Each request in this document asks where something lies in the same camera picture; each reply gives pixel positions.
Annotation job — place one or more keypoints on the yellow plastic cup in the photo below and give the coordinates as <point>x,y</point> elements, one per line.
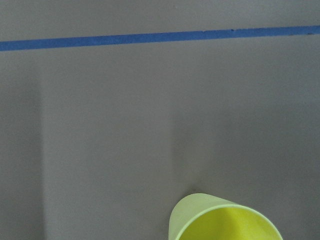
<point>201,216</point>

